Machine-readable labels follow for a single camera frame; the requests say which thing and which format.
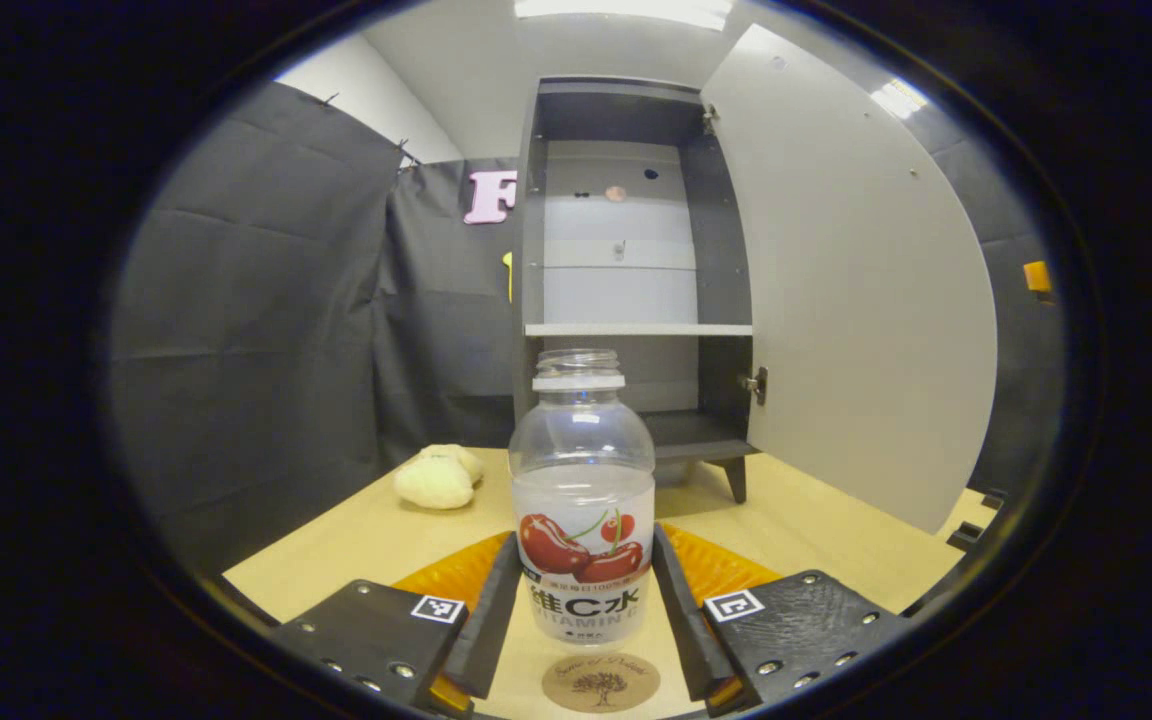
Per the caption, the grey cabinet door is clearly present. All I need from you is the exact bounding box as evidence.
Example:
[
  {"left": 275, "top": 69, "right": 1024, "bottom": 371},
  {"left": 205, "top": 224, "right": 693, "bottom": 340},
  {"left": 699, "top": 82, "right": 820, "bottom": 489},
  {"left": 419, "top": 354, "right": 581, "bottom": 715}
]
[{"left": 701, "top": 23, "right": 999, "bottom": 534}]

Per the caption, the clear bottle with cherry label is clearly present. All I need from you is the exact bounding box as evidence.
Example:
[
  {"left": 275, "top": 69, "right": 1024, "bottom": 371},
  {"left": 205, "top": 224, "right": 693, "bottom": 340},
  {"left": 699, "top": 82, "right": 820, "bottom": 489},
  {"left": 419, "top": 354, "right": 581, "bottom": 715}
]
[{"left": 509, "top": 348, "right": 657, "bottom": 646}]

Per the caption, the large ceiling light panel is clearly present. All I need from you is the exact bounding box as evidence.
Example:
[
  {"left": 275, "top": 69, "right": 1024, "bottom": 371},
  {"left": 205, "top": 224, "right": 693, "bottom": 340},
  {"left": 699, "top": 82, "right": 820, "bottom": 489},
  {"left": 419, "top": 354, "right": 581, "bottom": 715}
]
[{"left": 514, "top": 0, "right": 737, "bottom": 31}]

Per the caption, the dark grey cabinet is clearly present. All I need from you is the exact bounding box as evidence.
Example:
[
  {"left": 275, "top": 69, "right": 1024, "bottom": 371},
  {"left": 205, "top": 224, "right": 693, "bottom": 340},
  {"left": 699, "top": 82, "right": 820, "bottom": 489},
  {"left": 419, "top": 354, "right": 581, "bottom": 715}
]
[{"left": 511, "top": 77, "right": 767, "bottom": 504}]

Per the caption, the round brown coaster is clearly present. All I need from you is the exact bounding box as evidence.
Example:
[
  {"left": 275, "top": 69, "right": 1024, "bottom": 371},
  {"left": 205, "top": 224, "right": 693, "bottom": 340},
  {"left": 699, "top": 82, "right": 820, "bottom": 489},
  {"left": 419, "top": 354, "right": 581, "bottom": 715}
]
[{"left": 541, "top": 652, "right": 662, "bottom": 714}]

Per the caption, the double ceiling light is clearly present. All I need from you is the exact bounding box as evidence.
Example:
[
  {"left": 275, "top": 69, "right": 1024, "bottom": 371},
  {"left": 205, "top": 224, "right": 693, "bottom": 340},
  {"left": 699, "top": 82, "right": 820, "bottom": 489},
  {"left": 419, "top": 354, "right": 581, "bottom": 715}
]
[{"left": 871, "top": 78, "right": 930, "bottom": 121}]

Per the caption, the black backdrop cloth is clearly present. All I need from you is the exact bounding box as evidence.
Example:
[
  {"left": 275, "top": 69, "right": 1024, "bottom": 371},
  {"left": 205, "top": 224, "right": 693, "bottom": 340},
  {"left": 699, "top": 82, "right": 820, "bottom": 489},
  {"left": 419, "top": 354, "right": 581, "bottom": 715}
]
[{"left": 106, "top": 80, "right": 1072, "bottom": 576}]

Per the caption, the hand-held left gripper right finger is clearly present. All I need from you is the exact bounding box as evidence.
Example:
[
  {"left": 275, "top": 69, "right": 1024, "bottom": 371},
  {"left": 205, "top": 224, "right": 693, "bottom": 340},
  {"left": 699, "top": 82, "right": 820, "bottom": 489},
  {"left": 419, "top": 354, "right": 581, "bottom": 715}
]
[{"left": 651, "top": 522, "right": 912, "bottom": 716}]

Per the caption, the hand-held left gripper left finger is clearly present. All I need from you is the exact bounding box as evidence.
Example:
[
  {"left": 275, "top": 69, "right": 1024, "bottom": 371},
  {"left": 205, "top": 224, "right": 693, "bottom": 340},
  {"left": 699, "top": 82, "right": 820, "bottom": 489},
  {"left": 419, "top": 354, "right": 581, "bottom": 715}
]
[{"left": 271, "top": 530, "right": 522, "bottom": 716}]

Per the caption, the cream plush toy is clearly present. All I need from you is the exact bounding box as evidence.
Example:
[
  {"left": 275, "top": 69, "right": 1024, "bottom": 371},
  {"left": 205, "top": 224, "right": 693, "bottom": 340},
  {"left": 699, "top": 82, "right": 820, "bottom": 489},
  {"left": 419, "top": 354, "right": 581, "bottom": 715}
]
[{"left": 394, "top": 444, "right": 485, "bottom": 510}]

